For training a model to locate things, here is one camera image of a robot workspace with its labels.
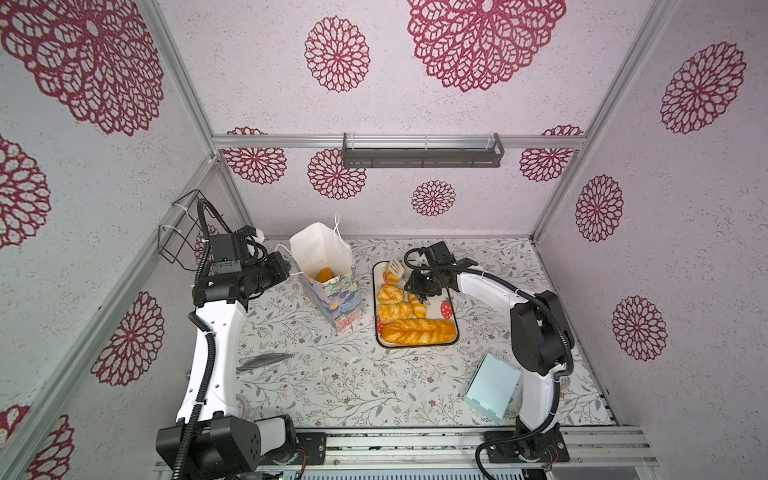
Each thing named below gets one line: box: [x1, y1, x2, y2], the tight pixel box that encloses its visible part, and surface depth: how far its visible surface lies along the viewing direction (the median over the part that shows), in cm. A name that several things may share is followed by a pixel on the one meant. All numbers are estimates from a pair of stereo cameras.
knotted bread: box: [377, 283, 405, 305], surface depth 101 cm
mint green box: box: [464, 353, 521, 422], surface depth 81 cm
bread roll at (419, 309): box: [408, 292, 427, 319], surface depth 99 cm
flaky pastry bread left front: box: [379, 302, 413, 324], surface depth 97 cm
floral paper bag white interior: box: [289, 214, 364, 332], surface depth 90 cm
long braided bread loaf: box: [381, 319, 457, 346], surface depth 92 cm
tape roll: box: [235, 393, 252, 420], surface depth 81 cm
